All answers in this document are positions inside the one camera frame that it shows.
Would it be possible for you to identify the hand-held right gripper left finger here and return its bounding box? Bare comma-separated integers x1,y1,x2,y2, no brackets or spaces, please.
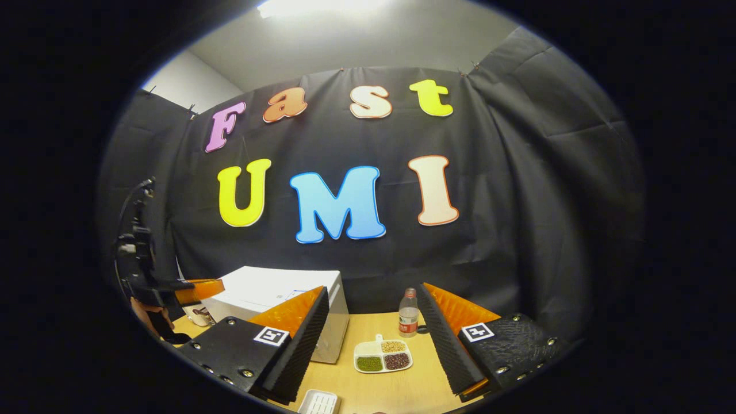
174,285,331,404

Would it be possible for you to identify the white divided dish with beans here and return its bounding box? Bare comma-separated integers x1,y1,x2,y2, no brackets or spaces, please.
354,334,413,374

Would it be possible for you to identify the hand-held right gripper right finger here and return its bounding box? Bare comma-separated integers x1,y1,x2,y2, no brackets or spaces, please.
416,282,569,398

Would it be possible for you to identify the black cable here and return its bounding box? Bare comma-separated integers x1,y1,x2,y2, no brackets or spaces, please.
117,177,157,249

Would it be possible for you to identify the white microwave oven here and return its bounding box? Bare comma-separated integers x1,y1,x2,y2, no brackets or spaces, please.
200,266,350,365

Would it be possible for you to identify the ceiling light panel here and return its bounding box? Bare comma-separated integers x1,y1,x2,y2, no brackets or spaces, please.
256,0,392,19

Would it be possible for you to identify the clear water bottle red label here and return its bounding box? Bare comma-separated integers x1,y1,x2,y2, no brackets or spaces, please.
398,287,419,338

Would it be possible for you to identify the white rectangular tray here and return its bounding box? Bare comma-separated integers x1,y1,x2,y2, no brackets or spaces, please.
297,389,339,414

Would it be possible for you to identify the black backdrop cloth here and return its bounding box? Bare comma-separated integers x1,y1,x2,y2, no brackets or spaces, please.
98,26,647,346

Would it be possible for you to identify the white toaster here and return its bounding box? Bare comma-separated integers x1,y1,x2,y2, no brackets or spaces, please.
183,304,214,327

